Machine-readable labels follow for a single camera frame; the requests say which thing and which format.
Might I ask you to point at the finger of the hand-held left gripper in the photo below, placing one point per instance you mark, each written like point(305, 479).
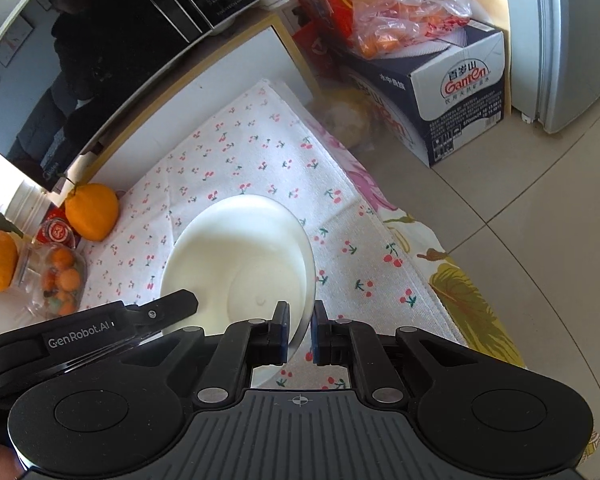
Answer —
point(175, 305)

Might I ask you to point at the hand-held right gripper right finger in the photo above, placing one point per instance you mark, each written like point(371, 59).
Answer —
point(319, 336)

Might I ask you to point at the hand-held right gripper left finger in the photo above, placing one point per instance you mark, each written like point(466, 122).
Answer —
point(280, 336)

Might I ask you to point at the cream white bowl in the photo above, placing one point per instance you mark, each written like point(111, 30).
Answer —
point(240, 260)

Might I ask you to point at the pile of small mandarins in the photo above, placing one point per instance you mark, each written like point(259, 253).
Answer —
point(62, 275)

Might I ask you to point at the red paper cup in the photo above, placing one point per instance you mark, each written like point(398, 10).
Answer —
point(55, 232)

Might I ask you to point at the yellow floral table cover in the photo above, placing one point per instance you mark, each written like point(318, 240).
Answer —
point(455, 280)

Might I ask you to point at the cherry print tablecloth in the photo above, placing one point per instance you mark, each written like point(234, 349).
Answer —
point(280, 160)

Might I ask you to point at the pale yellow bundle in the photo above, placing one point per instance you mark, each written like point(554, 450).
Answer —
point(347, 120)

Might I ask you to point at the wooden stand with white panel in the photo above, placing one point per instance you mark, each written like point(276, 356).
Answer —
point(205, 80)

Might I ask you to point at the printed cardboard box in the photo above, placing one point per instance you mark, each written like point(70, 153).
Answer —
point(460, 100)

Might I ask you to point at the black microwave oven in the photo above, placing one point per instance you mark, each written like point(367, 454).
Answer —
point(105, 35)

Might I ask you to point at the red gift box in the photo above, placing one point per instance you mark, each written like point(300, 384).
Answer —
point(330, 5)

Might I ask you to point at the clear plastic bag of fruit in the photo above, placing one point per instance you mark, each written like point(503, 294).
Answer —
point(405, 10)

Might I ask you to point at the grey refrigerator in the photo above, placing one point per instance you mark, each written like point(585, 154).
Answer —
point(570, 35)

